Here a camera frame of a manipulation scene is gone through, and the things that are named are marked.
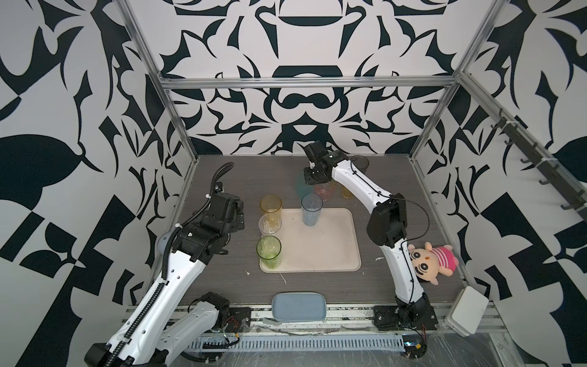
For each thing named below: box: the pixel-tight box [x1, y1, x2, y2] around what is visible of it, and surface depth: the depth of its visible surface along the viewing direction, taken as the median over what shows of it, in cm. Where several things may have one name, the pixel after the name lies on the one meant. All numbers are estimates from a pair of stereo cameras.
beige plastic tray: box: [259, 207, 362, 273], surface depth 92 cm
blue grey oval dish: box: [271, 292, 327, 322], surface depth 76 cm
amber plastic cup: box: [259, 194, 283, 217], surface depth 89 cm
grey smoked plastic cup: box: [350, 154, 370, 175], surface depth 103 cm
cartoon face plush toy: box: [408, 241, 460, 286], surface depth 82 cm
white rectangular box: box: [444, 285, 490, 338], surface depth 73 cm
